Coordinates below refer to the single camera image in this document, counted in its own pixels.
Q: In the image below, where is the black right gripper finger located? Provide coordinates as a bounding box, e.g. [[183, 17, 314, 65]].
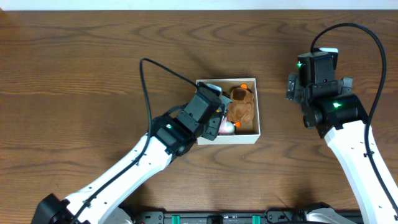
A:
[[286, 73, 303, 103], [338, 77, 353, 95]]

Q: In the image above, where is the pink white duck toy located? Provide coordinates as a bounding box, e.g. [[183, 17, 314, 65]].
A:
[[218, 117, 241, 136]]

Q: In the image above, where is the brown plush toy with carrot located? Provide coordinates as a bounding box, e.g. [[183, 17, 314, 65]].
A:
[[226, 83, 254, 124]]

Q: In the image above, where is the grey yellow toy truck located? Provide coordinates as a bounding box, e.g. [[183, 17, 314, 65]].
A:
[[220, 95, 232, 110]]

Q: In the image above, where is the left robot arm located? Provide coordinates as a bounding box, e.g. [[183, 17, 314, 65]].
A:
[[32, 78, 261, 223]]

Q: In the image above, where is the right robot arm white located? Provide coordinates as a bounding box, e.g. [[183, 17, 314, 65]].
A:
[[289, 78, 397, 223]]

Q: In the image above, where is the white cardboard box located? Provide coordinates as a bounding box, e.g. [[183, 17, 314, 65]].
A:
[[197, 78, 261, 145]]

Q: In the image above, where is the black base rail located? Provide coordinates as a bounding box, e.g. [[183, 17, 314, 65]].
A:
[[124, 208, 364, 224]]

